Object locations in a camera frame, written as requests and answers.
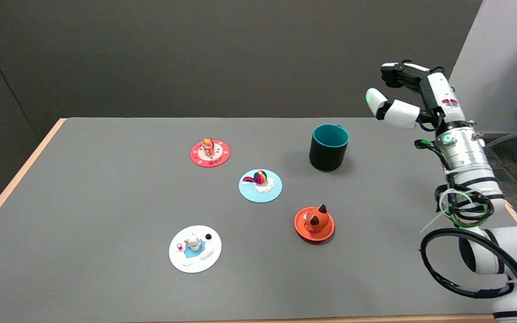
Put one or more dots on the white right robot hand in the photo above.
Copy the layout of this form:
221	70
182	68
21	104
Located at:
404	112

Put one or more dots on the light blue lid with rainbow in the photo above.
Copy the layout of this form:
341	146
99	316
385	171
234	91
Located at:
260	185

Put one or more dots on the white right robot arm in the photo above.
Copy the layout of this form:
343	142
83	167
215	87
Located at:
478	179

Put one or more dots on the orange lid with fox figure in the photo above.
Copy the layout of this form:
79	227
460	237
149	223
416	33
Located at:
314	222

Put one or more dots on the red lid with tiger figure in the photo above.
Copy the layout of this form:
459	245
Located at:
210	152

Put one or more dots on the white lid with snowman figure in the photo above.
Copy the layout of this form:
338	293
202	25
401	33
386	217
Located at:
194	249

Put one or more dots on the black mug with teal interior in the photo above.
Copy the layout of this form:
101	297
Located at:
328	147

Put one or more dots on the floor vent grille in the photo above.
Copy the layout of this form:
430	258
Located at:
503	175

